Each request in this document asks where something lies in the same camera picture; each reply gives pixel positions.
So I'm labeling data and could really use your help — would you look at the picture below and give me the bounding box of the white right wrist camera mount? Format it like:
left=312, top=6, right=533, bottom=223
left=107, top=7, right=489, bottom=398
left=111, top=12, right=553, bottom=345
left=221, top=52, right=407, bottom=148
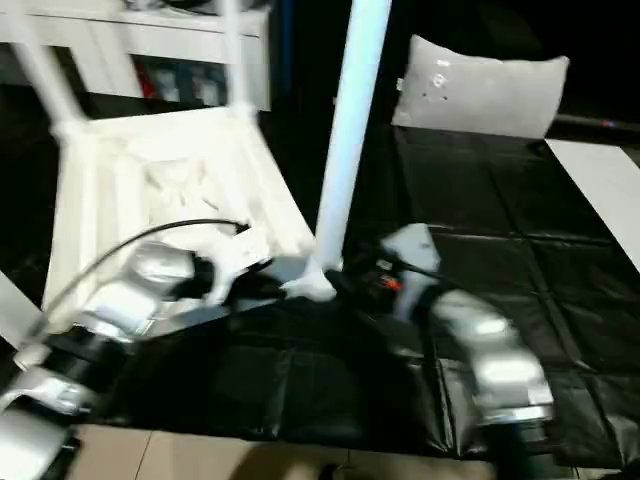
left=380, top=223, right=444, bottom=319

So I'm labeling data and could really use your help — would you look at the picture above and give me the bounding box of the white plastic table leg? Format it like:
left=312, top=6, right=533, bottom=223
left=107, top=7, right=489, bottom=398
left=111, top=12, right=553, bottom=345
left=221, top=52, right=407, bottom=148
left=9, top=0, right=91, bottom=136
left=0, top=269, right=49, bottom=369
left=307, top=0, right=392, bottom=274
left=219, top=0, right=260, bottom=121

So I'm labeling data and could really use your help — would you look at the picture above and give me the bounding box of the white glass-door cabinet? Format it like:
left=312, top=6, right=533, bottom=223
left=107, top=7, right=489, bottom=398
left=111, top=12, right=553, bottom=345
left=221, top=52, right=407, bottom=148
left=0, top=0, right=274, bottom=111

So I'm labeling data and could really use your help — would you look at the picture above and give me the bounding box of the white plastic table top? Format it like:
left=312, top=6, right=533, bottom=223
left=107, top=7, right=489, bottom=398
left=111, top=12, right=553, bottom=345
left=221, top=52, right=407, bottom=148
left=42, top=102, right=337, bottom=341

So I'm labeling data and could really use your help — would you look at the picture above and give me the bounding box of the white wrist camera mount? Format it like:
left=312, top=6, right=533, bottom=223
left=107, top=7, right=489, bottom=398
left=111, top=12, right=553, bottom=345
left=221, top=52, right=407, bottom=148
left=380, top=223, right=444, bottom=319
left=202, top=227, right=274, bottom=304

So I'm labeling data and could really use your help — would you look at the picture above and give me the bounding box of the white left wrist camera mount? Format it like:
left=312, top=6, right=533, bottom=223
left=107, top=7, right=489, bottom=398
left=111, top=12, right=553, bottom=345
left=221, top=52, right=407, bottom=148
left=202, top=227, right=274, bottom=304

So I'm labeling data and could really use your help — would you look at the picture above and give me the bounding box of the black table mat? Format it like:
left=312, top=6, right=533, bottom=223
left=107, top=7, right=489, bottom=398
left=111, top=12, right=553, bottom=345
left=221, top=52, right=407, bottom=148
left=0, top=84, right=640, bottom=469

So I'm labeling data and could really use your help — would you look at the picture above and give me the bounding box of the grey pillow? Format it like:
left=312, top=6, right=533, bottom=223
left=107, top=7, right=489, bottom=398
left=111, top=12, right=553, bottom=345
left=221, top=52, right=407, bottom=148
left=390, top=33, right=571, bottom=140

